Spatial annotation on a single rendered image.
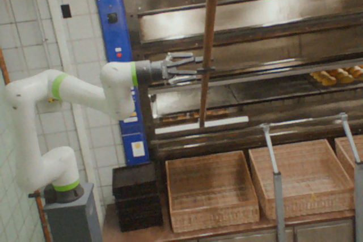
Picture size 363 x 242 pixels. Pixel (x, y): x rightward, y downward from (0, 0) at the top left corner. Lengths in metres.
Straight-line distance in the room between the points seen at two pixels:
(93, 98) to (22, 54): 1.37
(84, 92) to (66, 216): 0.71
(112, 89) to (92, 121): 1.52
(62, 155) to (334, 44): 1.93
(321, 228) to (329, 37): 1.23
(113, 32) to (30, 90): 1.13
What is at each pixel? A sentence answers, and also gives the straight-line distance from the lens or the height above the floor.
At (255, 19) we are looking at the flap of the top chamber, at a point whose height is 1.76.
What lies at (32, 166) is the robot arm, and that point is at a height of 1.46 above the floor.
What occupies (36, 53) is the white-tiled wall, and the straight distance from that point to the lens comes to 3.17.
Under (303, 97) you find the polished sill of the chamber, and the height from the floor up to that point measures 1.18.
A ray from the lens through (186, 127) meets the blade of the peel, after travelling 2.73.
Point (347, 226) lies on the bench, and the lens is 3.22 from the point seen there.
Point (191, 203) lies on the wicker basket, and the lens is 3.30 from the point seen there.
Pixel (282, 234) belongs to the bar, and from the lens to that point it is 3.05.
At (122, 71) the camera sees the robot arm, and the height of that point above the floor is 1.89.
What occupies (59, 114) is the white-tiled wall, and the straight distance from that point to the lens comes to 3.26.
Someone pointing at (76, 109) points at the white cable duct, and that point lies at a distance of 3.21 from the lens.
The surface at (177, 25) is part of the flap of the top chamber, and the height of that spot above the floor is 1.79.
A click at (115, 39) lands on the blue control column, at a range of 3.04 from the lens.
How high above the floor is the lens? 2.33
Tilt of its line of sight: 20 degrees down
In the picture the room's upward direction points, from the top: 7 degrees counter-clockwise
